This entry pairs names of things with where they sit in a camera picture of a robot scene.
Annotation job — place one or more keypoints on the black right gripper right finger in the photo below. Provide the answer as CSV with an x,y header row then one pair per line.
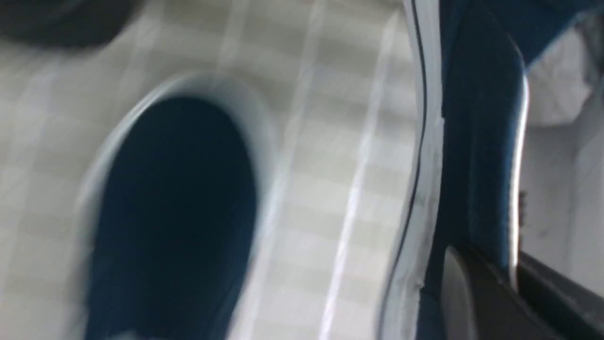
x,y
575,312

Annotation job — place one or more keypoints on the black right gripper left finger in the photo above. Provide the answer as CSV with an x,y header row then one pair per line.
x,y
477,304

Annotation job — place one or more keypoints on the navy slip-on shoe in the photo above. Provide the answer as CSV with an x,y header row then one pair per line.
x,y
472,97
174,202

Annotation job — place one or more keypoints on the grey checked floor cloth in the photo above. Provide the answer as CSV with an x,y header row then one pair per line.
x,y
337,79

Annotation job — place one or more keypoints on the black mesh shoe right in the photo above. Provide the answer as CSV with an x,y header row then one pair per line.
x,y
65,24

